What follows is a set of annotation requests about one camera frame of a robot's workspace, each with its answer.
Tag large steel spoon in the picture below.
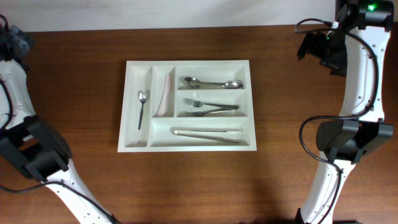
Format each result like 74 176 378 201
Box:
182 77 225 89
188 80 244 90

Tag steel fork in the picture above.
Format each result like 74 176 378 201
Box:
183 98 240 110
178 108 234 117

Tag steel tongs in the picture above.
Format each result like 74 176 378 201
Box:
170 128 243 144

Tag pink plastic knife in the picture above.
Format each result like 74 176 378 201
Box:
156 74 172 117

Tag small steel spoon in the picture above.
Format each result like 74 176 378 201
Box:
138 91 149 130

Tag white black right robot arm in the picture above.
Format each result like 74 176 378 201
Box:
295 1 394 223

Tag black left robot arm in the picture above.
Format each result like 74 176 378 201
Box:
1 16 118 223

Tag white plastic cutlery tray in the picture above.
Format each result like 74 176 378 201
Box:
118 60 257 152

